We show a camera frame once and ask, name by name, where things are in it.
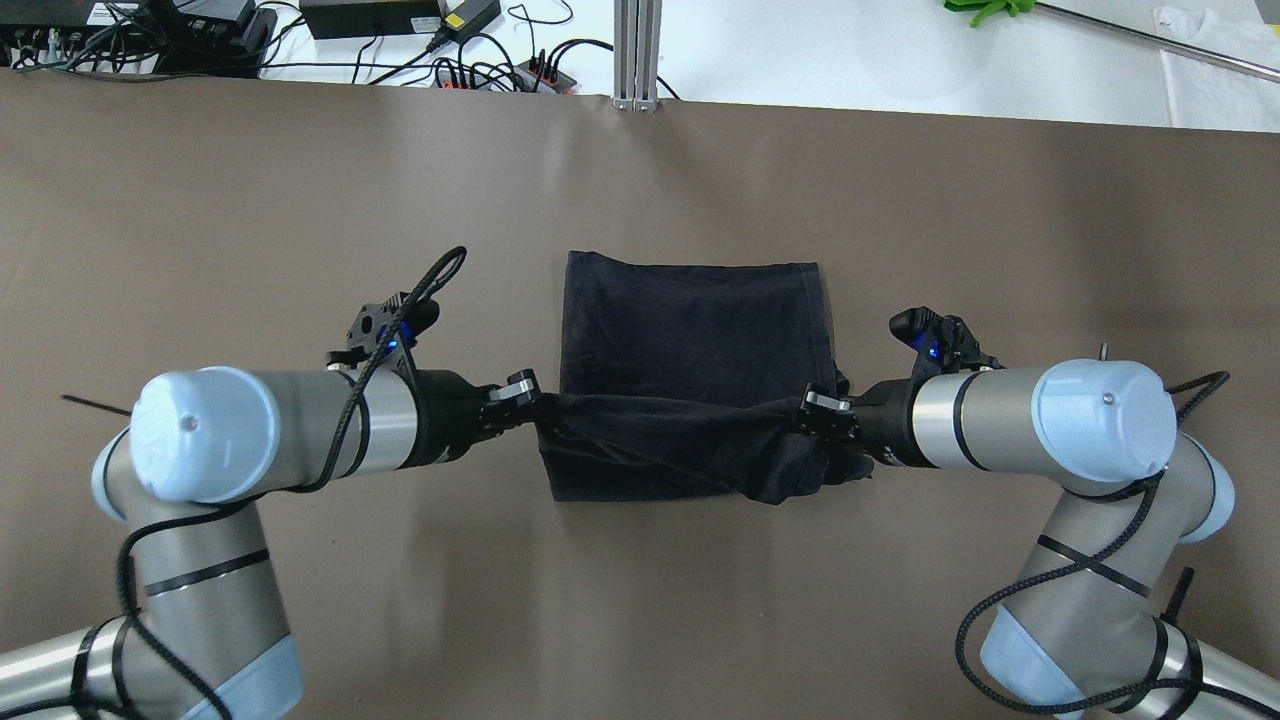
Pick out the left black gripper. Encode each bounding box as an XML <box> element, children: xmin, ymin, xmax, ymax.
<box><xmin>412</xmin><ymin>369</ymin><xmax>541</xmax><ymax>468</ymax></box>

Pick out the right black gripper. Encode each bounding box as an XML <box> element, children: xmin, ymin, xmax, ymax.
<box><xmin>800</xmin><ymin>379</ymin><xmax>916</xmax><ymax>468</ymax></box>

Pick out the black t-shirt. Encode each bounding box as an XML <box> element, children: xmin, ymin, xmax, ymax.
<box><xmin>538</xmin><ymin>251</ymin><xmax>874</xmax><ymax>505</ymax></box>

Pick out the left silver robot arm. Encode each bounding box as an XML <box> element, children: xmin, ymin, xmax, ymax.
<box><xmin>3</xmin><ymin>366</ymin><xmax>541</xmax><ymax>719</ymax></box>

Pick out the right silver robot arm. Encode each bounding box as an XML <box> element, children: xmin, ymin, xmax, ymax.
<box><xmin>797</xmin><ymin>355</ymin><xmax>1277</xmax><ymax>719</ymax></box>

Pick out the grey orange usb hub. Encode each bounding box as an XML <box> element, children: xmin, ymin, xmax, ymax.
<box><xmin>515</xmin><ymin>56</ymin><xmax>579</xmax><ymax>95</ymax></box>
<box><xmin>430</xmin><ymin>60</ymin><xmax>506</xmax><ymax>91</ymax></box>

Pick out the black power supply box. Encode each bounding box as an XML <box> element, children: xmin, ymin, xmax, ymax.
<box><xmin>298</xmin><ymin>1</ymin><xmax>448</xmax><ymax>40</ymax></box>

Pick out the green toy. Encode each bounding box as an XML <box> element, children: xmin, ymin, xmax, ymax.
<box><xmin>942</xmin><ymin>0</ymin><xmax>1038</xmax><ymax>29</ymax></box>

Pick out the long metal rod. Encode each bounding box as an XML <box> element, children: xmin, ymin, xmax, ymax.
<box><xmin>1036</xmin><ymin>3</ymin><xmax>1280</xmax><ymax>76</ymax></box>

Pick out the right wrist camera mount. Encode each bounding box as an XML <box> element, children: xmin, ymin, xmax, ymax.
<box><xmin>890</xmin><ymin>306</ymin><xmax>1004</xmax><ymax>382</ymax></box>

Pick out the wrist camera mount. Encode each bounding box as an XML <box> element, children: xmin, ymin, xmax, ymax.
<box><xmin>325</xmin><ymin>292</ymin><xmax>440</xmax><ymax>369</ymax></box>
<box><xmin>890</xmin><ymin>306</ymin><xmax>1004</xmax><ymax>382</ymax></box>

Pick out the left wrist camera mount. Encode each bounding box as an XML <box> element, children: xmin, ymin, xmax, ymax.
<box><xmin>325</xmin><ymin>292</ymin><xmax>440</xmax><ymax>369</ymax></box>

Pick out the aluminium frame post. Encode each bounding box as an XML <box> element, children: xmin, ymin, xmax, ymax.
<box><xmin>611</xmin><ymin>1</ymin><xmax>662</xmax><ymax>113</ymax></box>

